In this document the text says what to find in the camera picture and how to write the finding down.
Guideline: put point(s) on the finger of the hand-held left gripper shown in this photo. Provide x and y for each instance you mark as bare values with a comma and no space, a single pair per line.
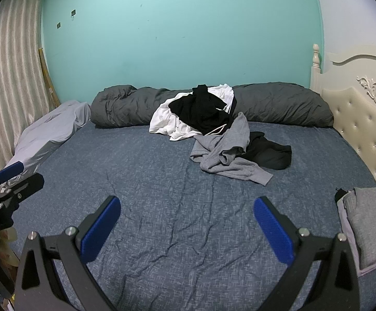
26,186
10,170

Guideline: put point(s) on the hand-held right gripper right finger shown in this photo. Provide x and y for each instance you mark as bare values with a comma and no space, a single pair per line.
272,230

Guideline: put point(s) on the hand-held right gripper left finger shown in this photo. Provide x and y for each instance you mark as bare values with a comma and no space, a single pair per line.
100,230

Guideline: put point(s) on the black sweatshirt with white collar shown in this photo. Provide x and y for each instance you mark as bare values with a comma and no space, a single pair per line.
197,110

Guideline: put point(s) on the light grey sheet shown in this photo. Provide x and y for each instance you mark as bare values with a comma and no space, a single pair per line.
45,136

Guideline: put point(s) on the folded black garment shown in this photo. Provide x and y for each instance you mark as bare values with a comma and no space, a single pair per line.
338,195

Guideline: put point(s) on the cream striped curtain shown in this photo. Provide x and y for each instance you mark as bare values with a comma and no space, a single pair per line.
9,81

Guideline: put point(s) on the grey hoodie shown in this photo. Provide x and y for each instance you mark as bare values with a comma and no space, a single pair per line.
230,142

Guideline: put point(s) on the folded grey garment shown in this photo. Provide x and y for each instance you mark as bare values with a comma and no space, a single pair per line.
369,226

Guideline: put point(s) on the wooden board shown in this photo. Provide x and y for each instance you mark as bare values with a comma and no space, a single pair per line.
48,77

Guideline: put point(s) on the dark grey duvet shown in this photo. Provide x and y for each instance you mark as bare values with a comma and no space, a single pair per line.
126,107

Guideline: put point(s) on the white shirt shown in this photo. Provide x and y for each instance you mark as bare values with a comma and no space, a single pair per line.
165,120

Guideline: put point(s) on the cream tufted headboard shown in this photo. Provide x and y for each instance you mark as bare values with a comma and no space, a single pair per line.
353,113

